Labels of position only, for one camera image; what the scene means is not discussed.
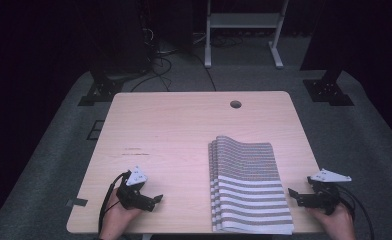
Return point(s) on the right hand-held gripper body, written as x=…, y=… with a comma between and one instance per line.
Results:
x=324, y=196

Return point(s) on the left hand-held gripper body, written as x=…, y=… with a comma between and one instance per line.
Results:
x=130, y=195

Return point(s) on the grey white striped towel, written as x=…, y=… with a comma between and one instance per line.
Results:
x=250, y=186

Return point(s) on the person's left hand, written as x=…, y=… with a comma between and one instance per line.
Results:
x=117, y=218

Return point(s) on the person's right hand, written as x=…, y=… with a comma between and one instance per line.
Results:
x=337, y=223

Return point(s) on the grey tape strip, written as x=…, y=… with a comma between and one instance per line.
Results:
x=78, y=202

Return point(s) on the black floor socket plate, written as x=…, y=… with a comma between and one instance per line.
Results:
x=95, y=130

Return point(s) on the black stand base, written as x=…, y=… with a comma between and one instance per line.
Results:
x=327, y=90
x=100, y=90

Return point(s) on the white metal stand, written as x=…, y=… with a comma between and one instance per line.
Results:
x=244, y=20

